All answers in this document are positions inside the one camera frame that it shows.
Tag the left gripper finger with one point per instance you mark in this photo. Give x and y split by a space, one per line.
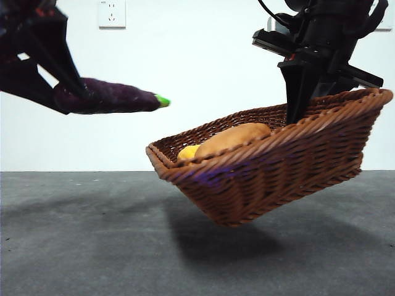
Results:
24 80
58 49

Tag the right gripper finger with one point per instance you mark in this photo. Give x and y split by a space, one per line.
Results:
328 87
297 92

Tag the purple eggplant with green stem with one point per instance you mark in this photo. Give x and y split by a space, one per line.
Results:
117 98

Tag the brown potato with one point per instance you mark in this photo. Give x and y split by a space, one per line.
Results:
234 137

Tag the brown wicker basket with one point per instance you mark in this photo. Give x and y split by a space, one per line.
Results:
277 175

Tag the yellow corn cob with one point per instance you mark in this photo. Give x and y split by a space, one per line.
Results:
187 152

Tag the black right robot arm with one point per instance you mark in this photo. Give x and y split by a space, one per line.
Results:
333 21

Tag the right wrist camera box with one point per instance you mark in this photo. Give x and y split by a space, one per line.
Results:
276 26

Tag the white wall socket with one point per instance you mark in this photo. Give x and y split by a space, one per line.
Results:
384 29
112 15

